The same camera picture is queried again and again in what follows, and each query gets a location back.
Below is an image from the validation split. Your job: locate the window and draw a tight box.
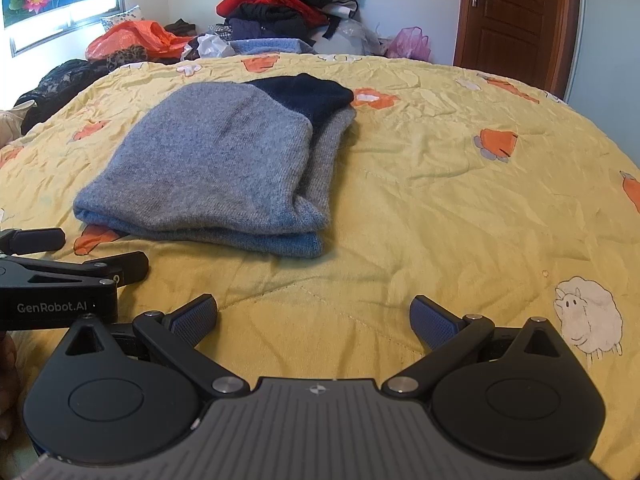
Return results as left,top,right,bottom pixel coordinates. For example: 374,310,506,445
10,0,126,59

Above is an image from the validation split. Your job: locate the black patterned cloth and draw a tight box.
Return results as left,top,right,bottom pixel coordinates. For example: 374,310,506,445
14,59,114,136

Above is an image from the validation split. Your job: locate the beige cloth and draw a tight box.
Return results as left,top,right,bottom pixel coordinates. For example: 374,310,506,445
0,107,26,149

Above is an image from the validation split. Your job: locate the grey sweater with navy sleeves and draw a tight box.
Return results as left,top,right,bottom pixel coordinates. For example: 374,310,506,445
72,72,356,260

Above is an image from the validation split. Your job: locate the light blue knit sweater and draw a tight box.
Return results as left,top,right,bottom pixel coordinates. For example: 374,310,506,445
227,37,317,57

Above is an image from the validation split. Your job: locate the yellow printed bedspread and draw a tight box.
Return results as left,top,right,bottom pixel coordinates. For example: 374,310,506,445
0,52,640,480

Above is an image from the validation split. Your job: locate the floral pillow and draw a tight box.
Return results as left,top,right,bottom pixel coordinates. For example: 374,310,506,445
100,5,144,34

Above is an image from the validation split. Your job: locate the pale wardrobe with floral trim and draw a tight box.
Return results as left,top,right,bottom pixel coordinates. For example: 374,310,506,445
565,0,640,177

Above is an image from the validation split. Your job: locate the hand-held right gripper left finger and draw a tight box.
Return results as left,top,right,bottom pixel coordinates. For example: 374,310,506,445
64,293,251,401

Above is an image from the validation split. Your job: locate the brown wooden door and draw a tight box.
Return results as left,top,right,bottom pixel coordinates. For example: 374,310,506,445
452,0,584,101

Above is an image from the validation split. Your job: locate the person's left hand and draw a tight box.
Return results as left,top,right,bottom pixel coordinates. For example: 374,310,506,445
0,332,24,441

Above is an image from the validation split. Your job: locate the leopard print cloth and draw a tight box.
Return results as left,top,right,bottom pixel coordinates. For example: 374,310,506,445
105,45,151,72

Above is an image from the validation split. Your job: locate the pile of dark and red clothes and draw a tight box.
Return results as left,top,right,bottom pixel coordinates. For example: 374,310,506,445
216,0,368,49

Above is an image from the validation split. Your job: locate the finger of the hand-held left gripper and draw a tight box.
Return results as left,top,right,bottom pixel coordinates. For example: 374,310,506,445
0,251,150,291
0,227,67,256

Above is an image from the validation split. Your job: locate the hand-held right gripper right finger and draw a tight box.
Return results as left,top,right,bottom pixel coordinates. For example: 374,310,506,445
380,294,572,401

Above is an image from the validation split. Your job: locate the pink plastic bag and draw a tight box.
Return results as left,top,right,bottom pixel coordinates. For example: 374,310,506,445
385,26,432,64

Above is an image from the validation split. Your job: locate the orange plastic bag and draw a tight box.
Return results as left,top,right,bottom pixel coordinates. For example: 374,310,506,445
84,20,194,64

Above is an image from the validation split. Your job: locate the white crumpled plastic bag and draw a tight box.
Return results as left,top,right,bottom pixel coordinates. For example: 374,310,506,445
181,32,236,61

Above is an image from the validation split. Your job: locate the translucent grey plastic bag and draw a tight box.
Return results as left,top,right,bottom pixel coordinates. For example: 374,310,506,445
312,17,384,59

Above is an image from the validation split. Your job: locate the dark olive cloth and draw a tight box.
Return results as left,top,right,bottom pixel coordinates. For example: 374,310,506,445
164,18,197,39

